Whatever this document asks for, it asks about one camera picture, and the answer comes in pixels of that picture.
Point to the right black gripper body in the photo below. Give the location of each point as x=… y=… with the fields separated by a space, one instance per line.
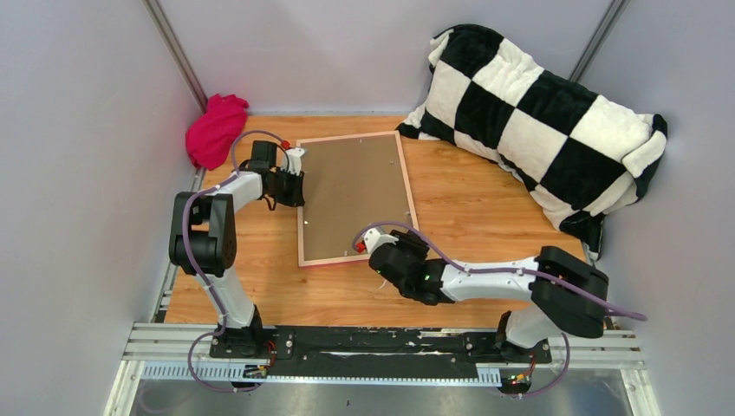
x=411 y=246

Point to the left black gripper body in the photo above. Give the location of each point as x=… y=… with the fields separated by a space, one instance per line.
x=286 y=187

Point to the pink picture frame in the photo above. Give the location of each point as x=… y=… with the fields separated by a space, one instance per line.
x=350 y=181

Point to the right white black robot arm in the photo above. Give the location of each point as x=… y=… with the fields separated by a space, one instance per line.
x=565 y=294

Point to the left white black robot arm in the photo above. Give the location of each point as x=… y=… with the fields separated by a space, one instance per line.
x=203 y=239

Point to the magenta cloth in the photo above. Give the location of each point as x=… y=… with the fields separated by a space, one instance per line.
x=208 y=140

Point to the black white checkered pillow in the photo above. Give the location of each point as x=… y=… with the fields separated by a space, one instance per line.
x=579 y=155

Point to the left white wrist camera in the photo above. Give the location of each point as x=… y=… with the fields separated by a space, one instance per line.
x=292 y=160

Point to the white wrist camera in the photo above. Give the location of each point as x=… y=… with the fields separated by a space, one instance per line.
x=292 y=160
x=368 y=240

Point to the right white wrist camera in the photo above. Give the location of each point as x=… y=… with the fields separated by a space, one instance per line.
x=368 y=240

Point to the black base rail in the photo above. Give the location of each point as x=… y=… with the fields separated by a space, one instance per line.
x=363 y=353

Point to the left aluminium corner post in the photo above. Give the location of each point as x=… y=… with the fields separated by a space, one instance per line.
x=170 y=39

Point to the aluminium corner post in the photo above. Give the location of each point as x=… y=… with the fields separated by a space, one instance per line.
x=170 y=39
x=610 y=18

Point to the right aluminium corner post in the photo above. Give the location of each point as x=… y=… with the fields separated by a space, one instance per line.
x=610 y=18

